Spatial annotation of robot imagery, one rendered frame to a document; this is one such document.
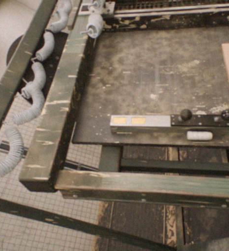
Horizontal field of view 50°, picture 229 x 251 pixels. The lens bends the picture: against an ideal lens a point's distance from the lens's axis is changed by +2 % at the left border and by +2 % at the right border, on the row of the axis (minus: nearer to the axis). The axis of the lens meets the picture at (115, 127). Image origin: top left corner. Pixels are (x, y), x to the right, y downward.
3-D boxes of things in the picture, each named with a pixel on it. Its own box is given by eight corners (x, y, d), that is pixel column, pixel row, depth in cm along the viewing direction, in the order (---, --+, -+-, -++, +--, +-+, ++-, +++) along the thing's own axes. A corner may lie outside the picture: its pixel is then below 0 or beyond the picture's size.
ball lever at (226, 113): (222, 125, 85) (236, 120, 72) (211, 125, 86) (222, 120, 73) (222, 114, 86) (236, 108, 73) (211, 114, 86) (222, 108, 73)
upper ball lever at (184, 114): (187, 125, 87) (193, 120, 74) (175, 125, 88) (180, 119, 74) (187, 114, 87) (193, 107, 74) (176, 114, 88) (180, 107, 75)
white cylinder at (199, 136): (187, 141, 87) (211, 141, 86) (188, 136, 84) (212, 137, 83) (186, 134, 88) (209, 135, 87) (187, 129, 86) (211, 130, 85)
